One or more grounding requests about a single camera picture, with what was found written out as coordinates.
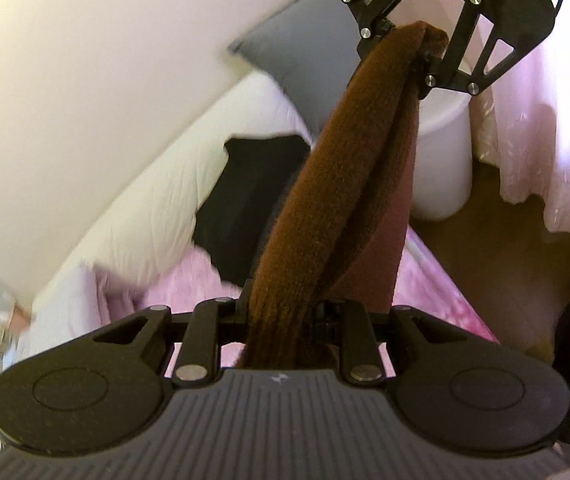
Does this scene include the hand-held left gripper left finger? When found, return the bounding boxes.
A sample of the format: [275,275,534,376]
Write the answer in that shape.
[92,280,253,388]

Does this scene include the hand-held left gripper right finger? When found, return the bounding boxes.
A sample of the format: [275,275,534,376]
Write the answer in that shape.
[312,299,470,386]

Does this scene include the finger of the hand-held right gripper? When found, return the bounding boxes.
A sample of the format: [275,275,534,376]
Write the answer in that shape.
[417,0,516,98]
[340,0,428,61]

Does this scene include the brown knit sweater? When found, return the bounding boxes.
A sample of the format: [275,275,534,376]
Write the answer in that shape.
[235,20,450,371]

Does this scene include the pink patterned bed sheet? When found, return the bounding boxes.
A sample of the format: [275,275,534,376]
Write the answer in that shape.
[105,225,500,378]

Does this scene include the grey pillow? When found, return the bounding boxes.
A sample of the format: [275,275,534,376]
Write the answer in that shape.
[227,0,366,136]

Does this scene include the white round bin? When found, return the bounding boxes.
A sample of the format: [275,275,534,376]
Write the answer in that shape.
[409,87,474,222]

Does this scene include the pink curtain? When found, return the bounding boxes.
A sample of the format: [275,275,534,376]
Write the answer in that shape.
[410,0,570,281]

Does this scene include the black cloth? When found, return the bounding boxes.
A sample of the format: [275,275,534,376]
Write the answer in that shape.
[192,132,312,288]

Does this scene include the white quilt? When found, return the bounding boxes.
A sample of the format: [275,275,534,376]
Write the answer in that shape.
[5,70,313,361]

